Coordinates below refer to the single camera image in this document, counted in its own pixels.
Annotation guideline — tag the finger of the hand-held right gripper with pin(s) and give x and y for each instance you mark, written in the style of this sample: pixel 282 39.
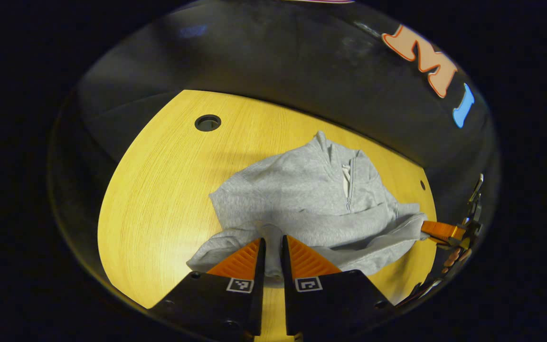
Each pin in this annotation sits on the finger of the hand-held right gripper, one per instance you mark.
pixel 442 231

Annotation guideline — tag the black backdrop cloth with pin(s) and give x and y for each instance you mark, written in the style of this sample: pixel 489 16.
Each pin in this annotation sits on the black backdrop cloth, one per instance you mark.
pixel 278 61

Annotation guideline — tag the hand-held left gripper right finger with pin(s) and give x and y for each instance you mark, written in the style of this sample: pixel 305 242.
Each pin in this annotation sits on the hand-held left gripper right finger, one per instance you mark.
pixel 287 266

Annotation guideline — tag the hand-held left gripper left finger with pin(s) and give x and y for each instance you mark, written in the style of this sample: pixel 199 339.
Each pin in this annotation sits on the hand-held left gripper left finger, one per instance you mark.
pixel 260 266

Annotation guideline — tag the grey zip-neck sweatshirt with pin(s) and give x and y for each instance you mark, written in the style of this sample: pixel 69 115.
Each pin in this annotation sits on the grey zip-neck sweatshirt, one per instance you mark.
pixel 302 190

